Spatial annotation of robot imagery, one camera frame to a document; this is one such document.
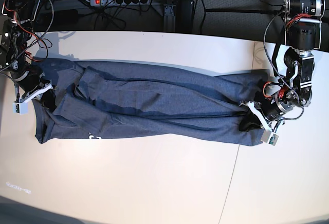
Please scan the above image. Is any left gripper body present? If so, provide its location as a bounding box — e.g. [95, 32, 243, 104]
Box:
[240, 98, 289, 134]

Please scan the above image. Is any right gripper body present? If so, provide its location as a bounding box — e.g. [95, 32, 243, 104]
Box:
[12, 67, 54, 103]

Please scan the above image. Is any blue grey T-shirt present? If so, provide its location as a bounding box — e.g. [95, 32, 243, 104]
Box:
[33, 59, 268, 146]

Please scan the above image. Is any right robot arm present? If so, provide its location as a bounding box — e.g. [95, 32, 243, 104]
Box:
[1, 0, 56, 115]

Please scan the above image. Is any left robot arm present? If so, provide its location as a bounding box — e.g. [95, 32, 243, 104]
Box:
[239, 0, 325, 146]

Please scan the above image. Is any black tripod stand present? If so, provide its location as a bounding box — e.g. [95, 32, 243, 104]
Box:
[204, 0, 283, 15]

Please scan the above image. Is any white power strip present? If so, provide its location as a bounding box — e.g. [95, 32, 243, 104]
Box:
[89, 0, 151, 7]

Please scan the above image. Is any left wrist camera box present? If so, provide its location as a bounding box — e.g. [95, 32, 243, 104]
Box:
[261, 130, 279, 146]

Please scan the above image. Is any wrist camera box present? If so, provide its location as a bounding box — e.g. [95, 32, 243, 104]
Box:
[261, 130, 279, 146]
[12, 102, 28, 115]

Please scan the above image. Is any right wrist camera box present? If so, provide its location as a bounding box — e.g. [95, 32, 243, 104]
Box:
[12, 102, 28, 115]

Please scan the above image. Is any aluminium frame post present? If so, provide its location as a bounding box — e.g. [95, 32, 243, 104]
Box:
[162, 0, 177, 33]

